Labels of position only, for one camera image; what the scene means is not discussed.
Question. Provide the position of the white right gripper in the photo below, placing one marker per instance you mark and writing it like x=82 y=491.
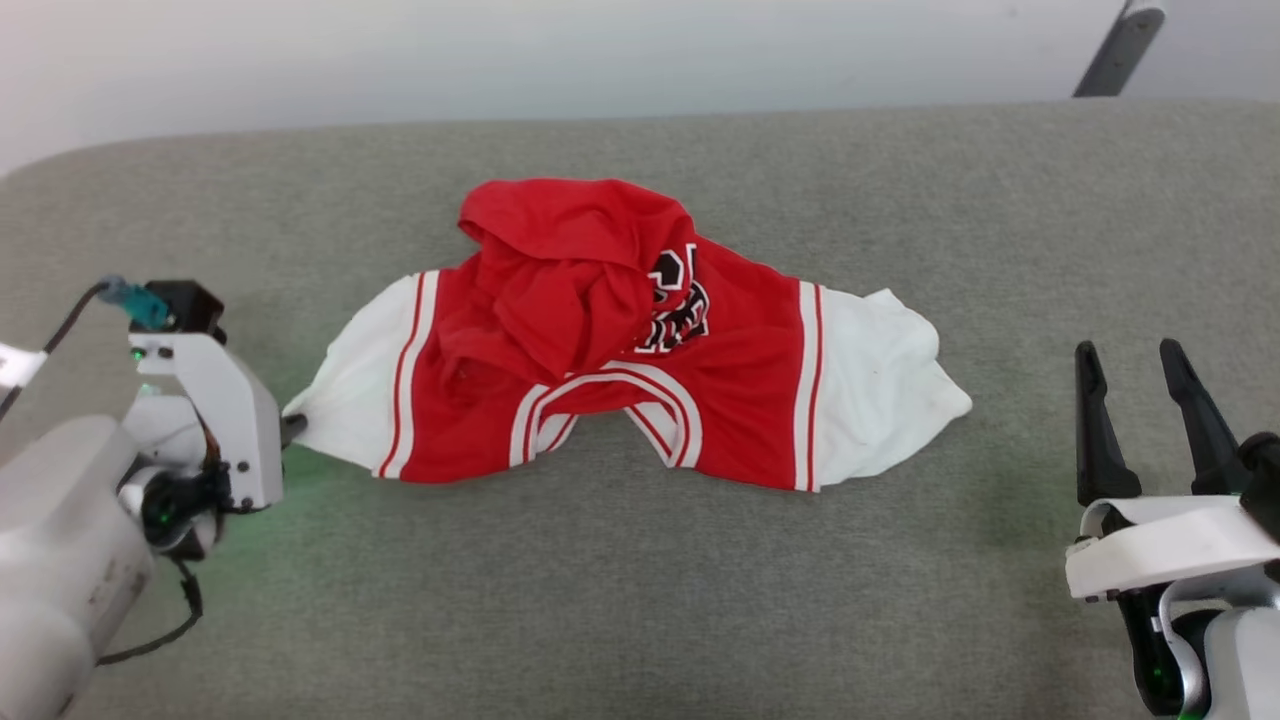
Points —
x=1165 y=545

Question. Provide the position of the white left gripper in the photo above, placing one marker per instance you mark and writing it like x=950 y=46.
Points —
x=225 y=420

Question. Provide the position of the red and white jersey shirt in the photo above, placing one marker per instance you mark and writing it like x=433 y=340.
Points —
x=620 y=340

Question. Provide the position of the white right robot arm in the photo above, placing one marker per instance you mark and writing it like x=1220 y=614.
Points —
x=1235 y=665

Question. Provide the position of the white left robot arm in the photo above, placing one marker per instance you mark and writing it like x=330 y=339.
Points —
x=70 y=560

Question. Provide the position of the grey metal bar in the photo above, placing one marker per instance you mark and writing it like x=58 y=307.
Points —
x=1122 y=45

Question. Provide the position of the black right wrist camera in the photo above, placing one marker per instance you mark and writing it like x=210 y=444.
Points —
x=1262 y=490

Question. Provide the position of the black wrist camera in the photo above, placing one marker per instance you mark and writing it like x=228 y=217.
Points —
x=1262 y=490
x=190 y=305

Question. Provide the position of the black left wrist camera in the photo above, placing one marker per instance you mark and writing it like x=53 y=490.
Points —
x=190 y=305

